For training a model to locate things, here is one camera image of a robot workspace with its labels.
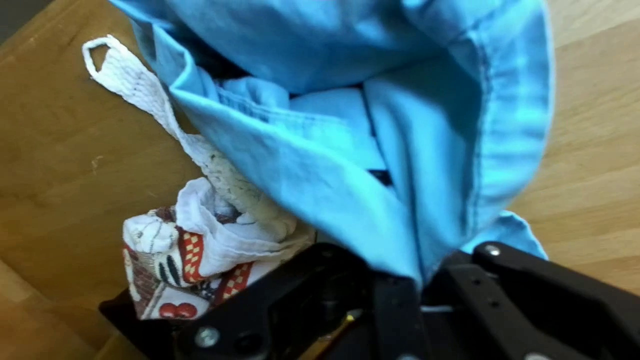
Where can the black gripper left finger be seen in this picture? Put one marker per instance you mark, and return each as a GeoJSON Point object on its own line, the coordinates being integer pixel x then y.
{"type": "Point", "coordinates": [313, 307]}

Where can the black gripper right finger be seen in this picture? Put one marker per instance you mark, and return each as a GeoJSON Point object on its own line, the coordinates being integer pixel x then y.
{"type": "Point", "coordinates": [532, 312]}

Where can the blue fabric sheet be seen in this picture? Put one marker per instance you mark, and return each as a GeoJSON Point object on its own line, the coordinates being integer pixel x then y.
{"type": "Point", "coordinates": [320, 40]}

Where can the white waffle towel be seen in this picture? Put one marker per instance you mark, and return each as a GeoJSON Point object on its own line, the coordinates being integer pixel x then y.
{"type": "Point", "coordinates": [141, 83]}

